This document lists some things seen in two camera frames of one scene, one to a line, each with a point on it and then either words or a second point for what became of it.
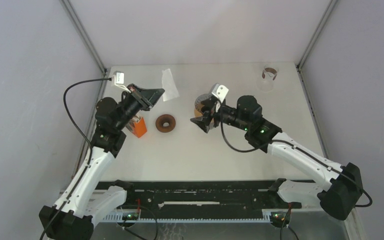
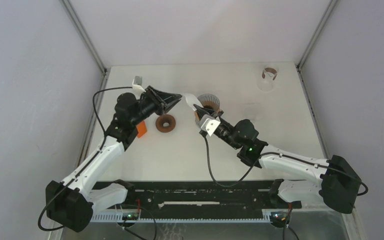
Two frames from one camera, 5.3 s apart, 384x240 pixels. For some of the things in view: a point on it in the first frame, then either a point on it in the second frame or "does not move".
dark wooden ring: x=164 y=118 does not move
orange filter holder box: x=140 y=128 does not move
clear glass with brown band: x=266 y=83 does not move
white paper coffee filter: x=168 y=85 to x=192 y=99
